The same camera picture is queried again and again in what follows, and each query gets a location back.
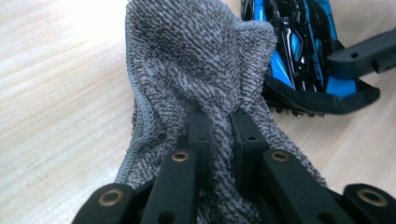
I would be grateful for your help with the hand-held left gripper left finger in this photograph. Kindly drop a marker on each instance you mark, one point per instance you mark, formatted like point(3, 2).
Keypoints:
point(199, 140)

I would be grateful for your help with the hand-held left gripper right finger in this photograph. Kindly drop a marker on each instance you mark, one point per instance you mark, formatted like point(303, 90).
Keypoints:
point(249, 140)

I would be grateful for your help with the blue and black toy car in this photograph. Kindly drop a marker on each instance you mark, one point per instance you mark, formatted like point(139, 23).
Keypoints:
point(299, 46)

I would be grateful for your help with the grey terry cloth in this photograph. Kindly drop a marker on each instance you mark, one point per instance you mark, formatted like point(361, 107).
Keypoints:
point(205, 68)

